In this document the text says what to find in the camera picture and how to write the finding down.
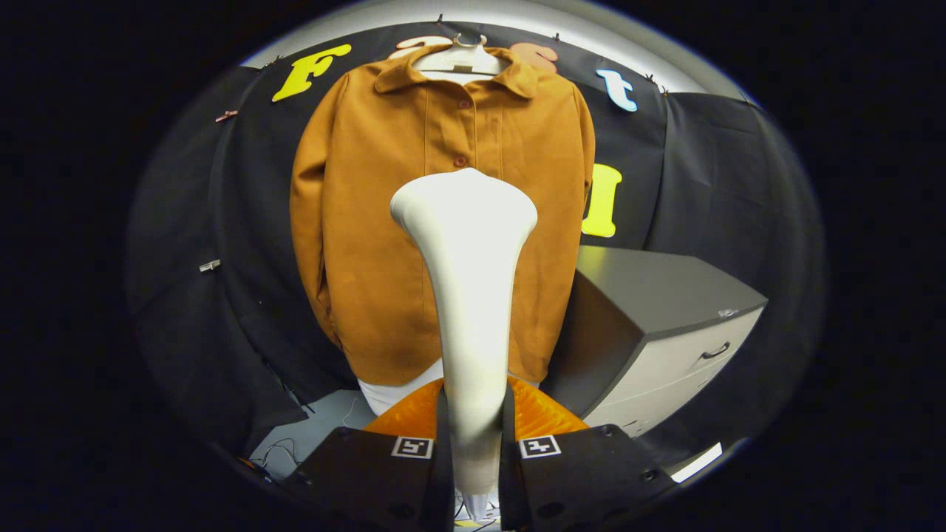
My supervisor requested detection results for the white plastic hanger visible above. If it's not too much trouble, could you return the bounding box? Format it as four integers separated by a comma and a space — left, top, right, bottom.
411, 33, 511, 77

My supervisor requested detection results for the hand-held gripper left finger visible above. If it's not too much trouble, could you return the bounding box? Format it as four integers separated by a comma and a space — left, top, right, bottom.
285, 377, 455, 532

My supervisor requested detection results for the white garment steamer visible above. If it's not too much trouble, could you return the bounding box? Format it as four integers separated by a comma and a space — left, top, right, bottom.
389, 168, 539, 496

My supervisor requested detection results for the grey drawer cabinet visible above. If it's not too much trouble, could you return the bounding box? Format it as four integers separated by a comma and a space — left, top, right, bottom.
542, 245, 769, 438

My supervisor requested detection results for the orange button-up shirt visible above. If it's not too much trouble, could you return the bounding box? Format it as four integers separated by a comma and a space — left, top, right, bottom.
289, 44, 596, 388

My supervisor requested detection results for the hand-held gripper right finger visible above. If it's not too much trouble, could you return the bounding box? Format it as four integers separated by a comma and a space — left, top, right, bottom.
499, 375, 677, 532

